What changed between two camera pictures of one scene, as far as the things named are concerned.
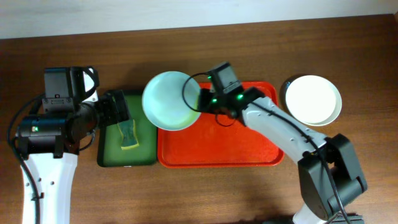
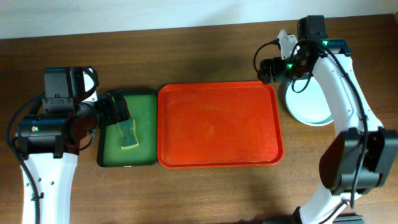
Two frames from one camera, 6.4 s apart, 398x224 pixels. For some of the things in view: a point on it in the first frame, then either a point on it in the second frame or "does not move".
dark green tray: x=110 y=154 does not move
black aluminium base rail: x=352 y=219 does not move
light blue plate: x=171 y=101 to x=309 y=106
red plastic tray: x=216 y=140 does not move
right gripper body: x=212 y=101 to x=284 y=68
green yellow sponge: x=129 y=137 does not move
